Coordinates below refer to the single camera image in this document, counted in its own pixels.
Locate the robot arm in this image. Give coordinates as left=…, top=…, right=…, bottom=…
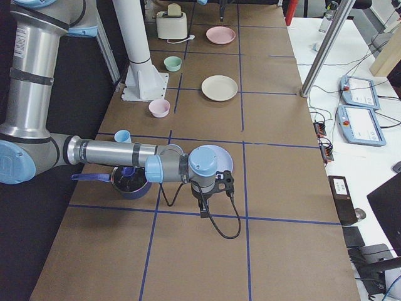
left=1, top=1, right=234, bottom=218

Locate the teach pendant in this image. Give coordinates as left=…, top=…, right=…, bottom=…
left=336, top=105, right=387, bottom=147
left=340, top=75, right=380, bottom=110

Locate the black box with label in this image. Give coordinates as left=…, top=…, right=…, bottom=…
left=328, top=176, right=358, bottom=226

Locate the cream plate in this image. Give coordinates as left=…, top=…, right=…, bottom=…
left=201, top=75, right=238, bottom=102

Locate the cream toaster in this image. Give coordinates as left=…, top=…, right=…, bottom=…
left=156, top=11, right=188, bottom=40

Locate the teach pendant near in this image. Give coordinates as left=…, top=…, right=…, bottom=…
left=336, top=105, right=387, bottom=147

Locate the bread slice in toaster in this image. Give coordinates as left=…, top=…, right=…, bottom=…
left=167, top=3, right=182, bottom=18

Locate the pink bowl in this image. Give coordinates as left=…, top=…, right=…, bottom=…
left=148, top=99, right=170, bottom=118

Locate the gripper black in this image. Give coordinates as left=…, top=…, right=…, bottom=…
left=191, top=183, right=216, bottom=218

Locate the water bottle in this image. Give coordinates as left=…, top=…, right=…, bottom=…
left=319, top=1, right=339, bottom=33

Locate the wooden block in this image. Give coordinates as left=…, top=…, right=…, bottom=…
left=370, top=18, right=400, bottom=77

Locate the brown paper table cover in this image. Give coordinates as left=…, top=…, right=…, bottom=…
left=31, top=3, right=360, bottom=300

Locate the teach pendant far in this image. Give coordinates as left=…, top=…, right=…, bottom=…
left=340, top=75, right=380, bottom=110

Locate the aluminium frame post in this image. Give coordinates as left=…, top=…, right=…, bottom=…
left=300, top=0, right=355, bottom=98

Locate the blue plate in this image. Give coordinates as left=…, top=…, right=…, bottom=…
left=204, top=144, right=234, bottom=172

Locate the pink plate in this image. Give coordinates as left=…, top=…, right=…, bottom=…
left=206, top=26, right=236, bottom=45

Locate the dark blue pot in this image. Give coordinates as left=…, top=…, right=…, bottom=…
left=71, top=166, right=152, bottom=199

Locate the light blue cup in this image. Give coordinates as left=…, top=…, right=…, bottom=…
left=114, top=130, right=132, bottom=143

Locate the black monitor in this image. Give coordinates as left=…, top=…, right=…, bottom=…
left=367, top=173, right=400, bottom=255

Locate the green bowl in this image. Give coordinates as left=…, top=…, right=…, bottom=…
left=164, top=56, right=182, bottom=72

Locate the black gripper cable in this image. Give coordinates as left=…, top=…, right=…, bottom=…
left=159, top=171, right=242, bottom=240

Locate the white toaster power cable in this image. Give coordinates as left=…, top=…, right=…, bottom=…
left=166, top=34, right=197, bottom=44

